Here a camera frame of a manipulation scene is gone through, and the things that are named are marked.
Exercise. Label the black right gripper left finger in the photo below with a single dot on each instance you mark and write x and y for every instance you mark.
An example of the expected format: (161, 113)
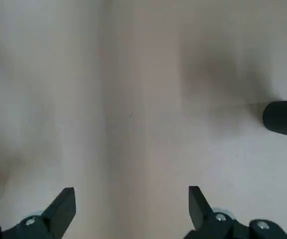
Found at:
(56, 216)

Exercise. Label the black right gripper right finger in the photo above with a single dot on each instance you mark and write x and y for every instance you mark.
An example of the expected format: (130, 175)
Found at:
(200, 211)

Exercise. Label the black cylindrical vase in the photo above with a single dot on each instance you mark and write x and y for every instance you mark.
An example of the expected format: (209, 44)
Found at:
(285, 118)

